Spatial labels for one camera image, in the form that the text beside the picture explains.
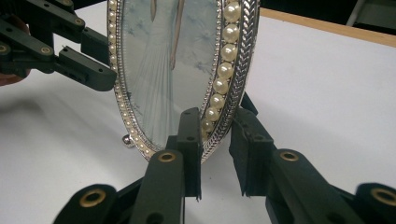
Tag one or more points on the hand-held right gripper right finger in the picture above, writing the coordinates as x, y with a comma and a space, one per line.
289, 186

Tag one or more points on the black frying pan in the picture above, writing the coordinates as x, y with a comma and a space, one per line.
162, 62

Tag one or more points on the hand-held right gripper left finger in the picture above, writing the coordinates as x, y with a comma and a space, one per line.
163, 186

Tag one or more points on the white metal stand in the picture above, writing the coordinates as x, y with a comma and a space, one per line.
373, 15

